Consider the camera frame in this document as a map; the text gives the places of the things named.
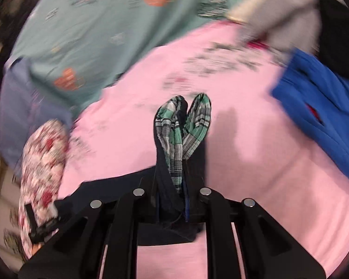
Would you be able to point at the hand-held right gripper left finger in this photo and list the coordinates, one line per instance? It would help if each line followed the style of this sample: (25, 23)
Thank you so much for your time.
(147, 203)

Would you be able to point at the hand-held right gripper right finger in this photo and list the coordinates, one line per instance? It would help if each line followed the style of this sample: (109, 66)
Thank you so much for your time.
(196, 206)

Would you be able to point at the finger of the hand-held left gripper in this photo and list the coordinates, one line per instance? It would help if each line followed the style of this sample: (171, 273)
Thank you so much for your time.
(43, 228)

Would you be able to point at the dark navy pants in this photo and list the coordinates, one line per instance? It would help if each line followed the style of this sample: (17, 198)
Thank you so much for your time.
(164, 180)

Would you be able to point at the red floral quilt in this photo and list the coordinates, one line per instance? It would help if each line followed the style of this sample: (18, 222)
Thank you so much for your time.
(43, 162)

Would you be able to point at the pink floral bedsheet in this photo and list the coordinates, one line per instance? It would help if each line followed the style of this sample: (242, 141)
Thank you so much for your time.
(250, 165)

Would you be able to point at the blue-grey plaid pillow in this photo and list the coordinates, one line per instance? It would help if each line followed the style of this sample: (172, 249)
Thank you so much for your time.
(26, 107)

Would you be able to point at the blue garment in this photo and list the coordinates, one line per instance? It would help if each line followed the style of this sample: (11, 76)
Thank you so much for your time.
(308, 107)

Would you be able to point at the teal heart-print blanket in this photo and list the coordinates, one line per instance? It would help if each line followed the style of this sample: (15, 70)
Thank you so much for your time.
(104, 35)

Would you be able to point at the cream garment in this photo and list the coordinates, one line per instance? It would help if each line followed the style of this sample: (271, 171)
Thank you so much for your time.
(247, 13)

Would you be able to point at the grey garment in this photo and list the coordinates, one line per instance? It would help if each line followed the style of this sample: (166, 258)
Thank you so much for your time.
(288, 14)

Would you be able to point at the black garment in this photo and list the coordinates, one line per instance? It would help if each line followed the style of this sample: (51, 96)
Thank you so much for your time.
(337, 35)

